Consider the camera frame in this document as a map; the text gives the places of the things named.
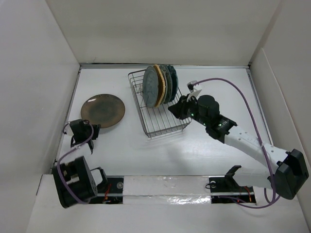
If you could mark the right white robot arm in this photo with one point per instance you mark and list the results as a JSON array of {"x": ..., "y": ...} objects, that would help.
[{"x": 286, "y": 170}]

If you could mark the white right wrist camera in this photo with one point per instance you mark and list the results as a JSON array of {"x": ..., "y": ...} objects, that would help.
[{"x": 194, "y": 88}]

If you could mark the light green flower plate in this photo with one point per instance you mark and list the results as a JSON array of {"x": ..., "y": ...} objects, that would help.
[{"x": 163, "y": 70}]

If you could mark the brown speckled round plate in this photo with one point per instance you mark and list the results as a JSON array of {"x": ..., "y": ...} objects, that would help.
[{"x": 105, "y": 110}]

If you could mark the teal scalloped plate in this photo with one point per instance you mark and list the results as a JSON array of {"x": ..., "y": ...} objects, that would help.
[{"x": 174, "y": 77}]

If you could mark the orange woven square plate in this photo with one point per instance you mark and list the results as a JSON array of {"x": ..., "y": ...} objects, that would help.
[{"x": 161, "y": 85}]

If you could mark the grey wire dish rack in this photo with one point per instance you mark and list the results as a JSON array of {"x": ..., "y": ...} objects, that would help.
[{"x": 155, "y": 122}]

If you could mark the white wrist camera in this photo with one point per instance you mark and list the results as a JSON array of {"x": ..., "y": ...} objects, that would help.
[
  {"x": 67, "y": 130},
  {"x": 194, "y": 88}
]

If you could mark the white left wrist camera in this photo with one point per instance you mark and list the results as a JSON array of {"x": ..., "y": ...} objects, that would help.
[{"x": 67, "y": 130}]

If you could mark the blue floral white plate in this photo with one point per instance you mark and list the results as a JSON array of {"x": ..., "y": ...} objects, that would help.
[{"x": 169, "y": 85}]

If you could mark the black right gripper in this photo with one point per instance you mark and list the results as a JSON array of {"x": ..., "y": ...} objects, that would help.
[{"x": 178, "y": 109}]

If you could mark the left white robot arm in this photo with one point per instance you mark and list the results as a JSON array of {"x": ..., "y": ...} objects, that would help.
[{"x": 73, "y": 180}]

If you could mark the foil-taped front rail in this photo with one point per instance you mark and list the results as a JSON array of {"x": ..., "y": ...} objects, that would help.
[{"x": 176, "y": 190}]

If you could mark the grey-blue round plate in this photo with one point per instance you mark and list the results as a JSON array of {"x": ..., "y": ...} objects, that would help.
[{"x": 150, "y": 86}]

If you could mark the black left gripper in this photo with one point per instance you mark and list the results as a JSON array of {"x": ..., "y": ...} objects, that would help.
[{"x": 95, "y": 132}]

